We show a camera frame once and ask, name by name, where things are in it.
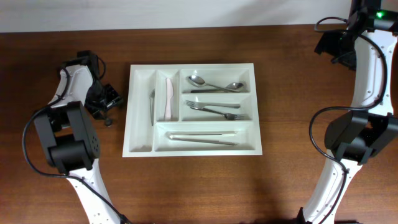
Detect pink plastic knife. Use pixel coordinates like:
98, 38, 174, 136
164, 78, 174, 121

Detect black cable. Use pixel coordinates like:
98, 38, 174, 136
308, 16, 389, 224
22, 54, 131, 224

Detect small steel teaspoon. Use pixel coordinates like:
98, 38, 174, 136
149, 90, 155, 126

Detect steel tweezers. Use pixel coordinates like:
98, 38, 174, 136
165, 131, 239, 146

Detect steel fork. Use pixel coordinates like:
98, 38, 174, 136
185, 100, 241, 109
202, 108, 247, 121

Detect right black cable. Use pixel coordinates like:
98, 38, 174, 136
308, 16, 389, 224

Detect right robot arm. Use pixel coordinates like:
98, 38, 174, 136
294, 0, 397, 223

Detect left black cable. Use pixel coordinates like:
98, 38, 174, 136
22, 54, 131, 224

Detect white plastic cutlery tray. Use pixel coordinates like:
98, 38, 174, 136
123, 63, 262, 157

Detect small dark teaspoon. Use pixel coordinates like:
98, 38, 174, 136
104, 118, 113, 127

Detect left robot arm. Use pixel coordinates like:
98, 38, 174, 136
28, 50, 129, 223

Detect steel tablespoon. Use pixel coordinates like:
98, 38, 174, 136
187, 75, 238, 93
190, 82, 244, 93

